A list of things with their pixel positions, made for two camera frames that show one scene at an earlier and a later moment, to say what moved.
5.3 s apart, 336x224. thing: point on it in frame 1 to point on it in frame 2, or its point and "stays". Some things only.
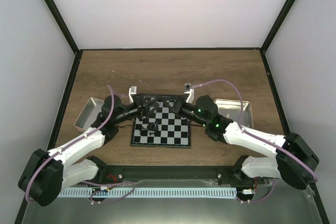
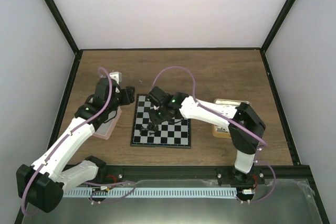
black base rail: [214, 174] stays
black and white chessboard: [163, 127] stays
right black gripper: [179, 103] to [155, 118]
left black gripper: [142, 105] to [129, 96]
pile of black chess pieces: [151, 127] stays
